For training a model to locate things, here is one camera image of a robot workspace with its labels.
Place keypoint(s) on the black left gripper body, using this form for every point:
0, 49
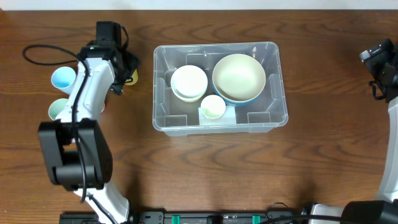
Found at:
127, 70

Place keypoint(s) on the yellow cup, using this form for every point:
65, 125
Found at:
133, 78

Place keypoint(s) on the white bowl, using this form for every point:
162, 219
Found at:
189, 80

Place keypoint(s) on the yellow bowl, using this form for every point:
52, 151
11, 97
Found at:
189, 100

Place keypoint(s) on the cream white cup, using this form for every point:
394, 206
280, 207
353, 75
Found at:
213, 106

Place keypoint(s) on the dark blue bowl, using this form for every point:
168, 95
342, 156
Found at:
235, 103

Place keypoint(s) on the large beige bowl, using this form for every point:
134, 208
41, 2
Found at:
239, 77

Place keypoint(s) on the grey bowl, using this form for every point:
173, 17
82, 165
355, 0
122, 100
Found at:
176, 92

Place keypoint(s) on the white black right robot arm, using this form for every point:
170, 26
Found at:
382, 206

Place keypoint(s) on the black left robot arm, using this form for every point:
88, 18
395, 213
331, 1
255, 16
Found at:
75, 151

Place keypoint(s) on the light blue cup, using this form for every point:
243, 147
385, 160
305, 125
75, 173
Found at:
63, 79

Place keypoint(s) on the mint green cup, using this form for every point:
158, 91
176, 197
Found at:
56, 107

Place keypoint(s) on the clear plastic storage bin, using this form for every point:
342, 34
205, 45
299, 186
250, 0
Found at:
175, 117

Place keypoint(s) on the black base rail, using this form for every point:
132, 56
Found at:
158, 217

